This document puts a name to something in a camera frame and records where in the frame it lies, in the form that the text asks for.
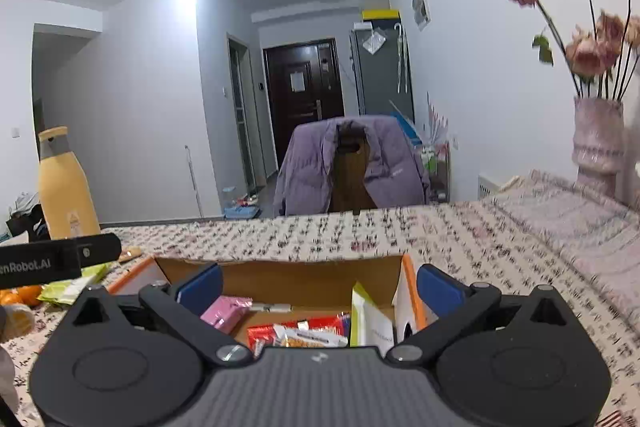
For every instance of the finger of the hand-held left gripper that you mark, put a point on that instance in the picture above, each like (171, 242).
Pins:
(100, 248)

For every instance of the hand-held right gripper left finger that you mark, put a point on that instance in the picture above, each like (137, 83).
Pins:
(200, 291)

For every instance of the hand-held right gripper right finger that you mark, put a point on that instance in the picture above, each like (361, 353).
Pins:
(440, 291)

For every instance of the red cardboard box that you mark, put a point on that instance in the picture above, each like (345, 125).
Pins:
(300, 279)

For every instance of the pile of mixed snack packets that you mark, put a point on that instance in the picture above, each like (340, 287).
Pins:
(300, 332)

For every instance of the gold foil wrappers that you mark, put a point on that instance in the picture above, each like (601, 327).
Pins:
(131, 254)

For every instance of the yellow thermos bottle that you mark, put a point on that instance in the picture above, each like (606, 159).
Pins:
(67, 187)

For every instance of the blue plastic basin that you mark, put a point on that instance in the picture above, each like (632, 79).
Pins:
(240, 209)

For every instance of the cluttered storage rack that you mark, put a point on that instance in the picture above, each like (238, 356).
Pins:
(432, 157)

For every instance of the wooden chair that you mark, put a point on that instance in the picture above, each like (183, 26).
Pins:
(350, 182)

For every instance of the folded lilac quilt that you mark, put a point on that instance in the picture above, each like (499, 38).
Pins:
(575, 227)

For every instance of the purple puffer jacket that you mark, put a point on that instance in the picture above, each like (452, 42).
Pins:
(310, 172)

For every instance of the grey interior door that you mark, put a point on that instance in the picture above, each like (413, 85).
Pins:
(245, 122)

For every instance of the dark brown entrance door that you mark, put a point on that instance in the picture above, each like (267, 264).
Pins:
(305, 122)

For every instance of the pink ceramic vase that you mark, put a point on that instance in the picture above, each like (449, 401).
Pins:
(597, 142)

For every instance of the grey refrigerator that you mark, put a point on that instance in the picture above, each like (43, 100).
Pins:
(380, 82)

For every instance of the white paper notice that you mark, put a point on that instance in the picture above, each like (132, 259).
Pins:
(297, 82)

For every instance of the white umbrella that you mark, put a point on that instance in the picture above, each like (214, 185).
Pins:
(399, 57)

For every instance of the clear plastic pouch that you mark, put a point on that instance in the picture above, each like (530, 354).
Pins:
(374, 42)

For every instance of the yellow box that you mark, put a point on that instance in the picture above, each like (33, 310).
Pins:
(381, 15)

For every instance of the dried pink roses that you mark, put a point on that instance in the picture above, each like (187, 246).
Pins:
(590, 49)

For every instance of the wall poster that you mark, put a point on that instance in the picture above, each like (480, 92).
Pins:
(421, 6)

